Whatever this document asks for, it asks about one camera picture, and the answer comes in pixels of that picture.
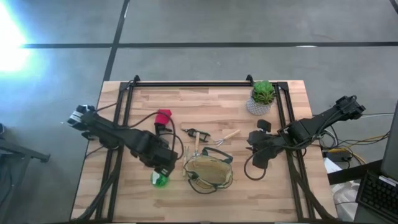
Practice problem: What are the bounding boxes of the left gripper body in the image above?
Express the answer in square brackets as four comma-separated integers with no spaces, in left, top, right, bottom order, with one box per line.
[132,130,178,169]

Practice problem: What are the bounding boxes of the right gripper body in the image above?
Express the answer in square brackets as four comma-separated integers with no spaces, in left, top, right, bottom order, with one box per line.
[252,119,282,169]

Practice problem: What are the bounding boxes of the wooden-handled hand rake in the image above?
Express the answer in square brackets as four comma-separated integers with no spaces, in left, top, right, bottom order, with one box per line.
[214,129,241,147]

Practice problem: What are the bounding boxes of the green plastic spray bottle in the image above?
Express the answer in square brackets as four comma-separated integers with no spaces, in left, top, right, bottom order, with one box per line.
[150,170,170,189]

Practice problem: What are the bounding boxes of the wooden-handled hand fork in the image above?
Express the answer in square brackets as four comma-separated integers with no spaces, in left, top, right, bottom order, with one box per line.
[182,145,191,177]

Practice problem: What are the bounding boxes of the red and black gardening gloves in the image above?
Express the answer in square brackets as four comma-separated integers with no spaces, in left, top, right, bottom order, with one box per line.
[154,108,174,135]

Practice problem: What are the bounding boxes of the beige canvas green-trimmed gardening bag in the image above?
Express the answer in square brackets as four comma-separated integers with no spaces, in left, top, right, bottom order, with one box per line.
[182,146,234,195]

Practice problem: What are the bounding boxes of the white plastic bag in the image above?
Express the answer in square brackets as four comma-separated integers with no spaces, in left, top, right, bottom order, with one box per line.
[332,181,358,222]

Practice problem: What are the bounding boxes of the succulent in white pot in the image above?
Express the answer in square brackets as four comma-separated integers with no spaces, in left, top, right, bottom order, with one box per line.
[246,80,277,116]

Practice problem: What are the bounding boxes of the white paper sheet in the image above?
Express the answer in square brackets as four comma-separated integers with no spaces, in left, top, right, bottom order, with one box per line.
[323,157,343,175]

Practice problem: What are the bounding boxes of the black power adapter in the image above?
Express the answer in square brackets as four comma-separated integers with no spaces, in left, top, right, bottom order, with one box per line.
[325,151,349,162]

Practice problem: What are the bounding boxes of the black side desk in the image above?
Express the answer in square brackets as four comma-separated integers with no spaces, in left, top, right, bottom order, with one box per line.
[326,158,384,186]

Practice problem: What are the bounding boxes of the black keyboard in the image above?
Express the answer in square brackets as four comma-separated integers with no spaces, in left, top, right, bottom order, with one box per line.
[355,170,398,223]

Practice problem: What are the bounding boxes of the black equipment stand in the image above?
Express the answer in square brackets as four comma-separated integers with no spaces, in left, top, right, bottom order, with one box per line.
[0,123,51,224]

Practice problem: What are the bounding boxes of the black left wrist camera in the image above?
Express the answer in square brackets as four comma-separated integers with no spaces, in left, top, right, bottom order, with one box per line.
[154,166,171,178]

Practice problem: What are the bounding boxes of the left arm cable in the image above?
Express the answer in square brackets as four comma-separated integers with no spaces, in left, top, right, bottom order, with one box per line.
[127,110,185,162]

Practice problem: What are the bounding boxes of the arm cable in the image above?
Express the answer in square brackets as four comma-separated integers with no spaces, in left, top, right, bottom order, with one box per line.
[244,136,313,182]
[127,110,185,162]

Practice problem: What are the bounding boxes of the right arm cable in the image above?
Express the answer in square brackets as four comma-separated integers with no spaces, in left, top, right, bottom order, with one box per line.
[244,136,313,182]

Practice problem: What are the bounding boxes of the green-handled pruning shears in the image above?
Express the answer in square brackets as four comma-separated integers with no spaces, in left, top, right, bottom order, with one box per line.
[181,128,211,143]

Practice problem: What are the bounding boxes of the yellow cable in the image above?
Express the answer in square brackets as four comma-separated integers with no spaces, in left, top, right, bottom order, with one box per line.
[323,132,391,166]

